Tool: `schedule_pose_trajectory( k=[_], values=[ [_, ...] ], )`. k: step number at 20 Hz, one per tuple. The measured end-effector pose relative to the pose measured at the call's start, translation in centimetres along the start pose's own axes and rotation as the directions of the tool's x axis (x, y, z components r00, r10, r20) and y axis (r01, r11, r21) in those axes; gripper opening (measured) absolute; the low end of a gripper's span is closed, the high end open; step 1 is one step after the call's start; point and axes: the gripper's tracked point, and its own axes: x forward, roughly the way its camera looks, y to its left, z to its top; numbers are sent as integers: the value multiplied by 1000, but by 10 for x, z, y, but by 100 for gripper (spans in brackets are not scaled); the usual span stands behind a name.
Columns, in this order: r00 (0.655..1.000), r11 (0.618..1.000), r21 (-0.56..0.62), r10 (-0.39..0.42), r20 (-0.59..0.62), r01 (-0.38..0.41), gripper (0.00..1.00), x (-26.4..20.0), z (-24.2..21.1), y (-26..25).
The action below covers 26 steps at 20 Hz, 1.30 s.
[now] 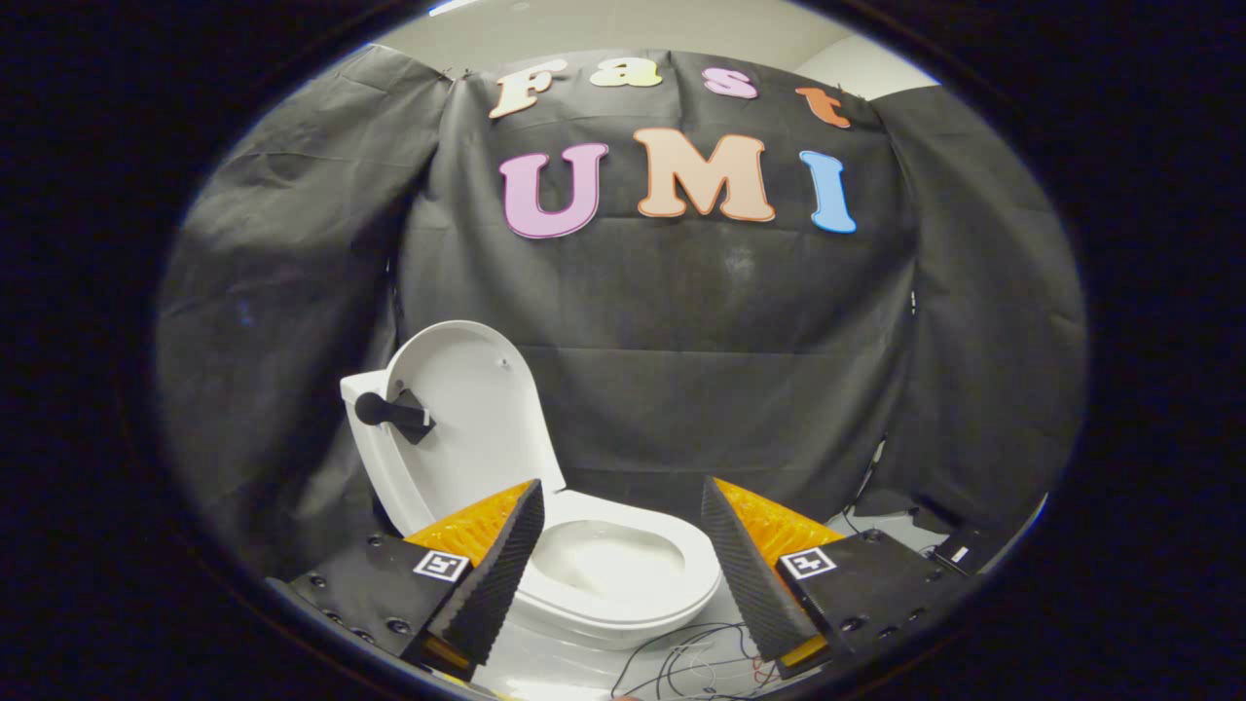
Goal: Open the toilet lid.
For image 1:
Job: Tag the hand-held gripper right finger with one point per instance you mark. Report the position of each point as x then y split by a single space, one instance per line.
745 574

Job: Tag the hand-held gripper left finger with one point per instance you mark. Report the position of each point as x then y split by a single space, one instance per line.
496 574

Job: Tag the white toilet lid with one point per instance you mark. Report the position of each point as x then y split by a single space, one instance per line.
487 428

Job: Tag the white toilet seat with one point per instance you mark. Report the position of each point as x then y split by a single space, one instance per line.
696 565

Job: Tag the white ceramic toilet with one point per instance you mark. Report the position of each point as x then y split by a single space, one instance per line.
608 638

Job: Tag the black box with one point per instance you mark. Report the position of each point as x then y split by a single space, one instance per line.
978 550

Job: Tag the black backdrop cloth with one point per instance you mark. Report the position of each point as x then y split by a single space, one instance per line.
681 321

